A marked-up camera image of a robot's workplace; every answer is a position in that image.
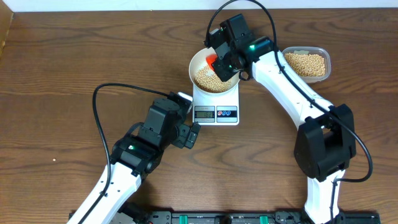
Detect clear plastic container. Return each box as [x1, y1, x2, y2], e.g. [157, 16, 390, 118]
[282, 47, 331, 83]

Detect red plastic measuring scoop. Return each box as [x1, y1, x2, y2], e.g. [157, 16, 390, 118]
[206, 54, 218, 70]

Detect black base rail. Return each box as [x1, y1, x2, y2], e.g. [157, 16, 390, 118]
[68, 210, 382, 224]

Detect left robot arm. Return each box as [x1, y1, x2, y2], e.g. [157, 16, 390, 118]
[69, 92, 200, 223]

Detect left black cable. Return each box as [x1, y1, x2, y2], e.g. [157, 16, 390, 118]
[76, 82, 170, 224]

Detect black cable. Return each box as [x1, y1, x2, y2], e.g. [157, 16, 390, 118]
[203, 0, 374, 224]
[76, 82, 170, 224]

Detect right black cable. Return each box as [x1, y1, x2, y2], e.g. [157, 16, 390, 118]
[203, 0, 374, 224]

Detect soybeans in container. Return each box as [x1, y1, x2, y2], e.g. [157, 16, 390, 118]
[284, 53, 326, 77]

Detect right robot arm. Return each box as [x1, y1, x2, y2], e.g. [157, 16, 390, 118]
[204, 14, 356, 223]

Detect white digital kitchen scale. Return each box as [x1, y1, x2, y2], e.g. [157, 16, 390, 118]
[192, 84, 240, 126]

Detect white ceramic bowl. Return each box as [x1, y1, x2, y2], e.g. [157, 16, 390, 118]
[189, 48, 239, 95]

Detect soybeans in bowl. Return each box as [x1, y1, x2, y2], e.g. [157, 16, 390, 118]
[194, 65, 231, 93]

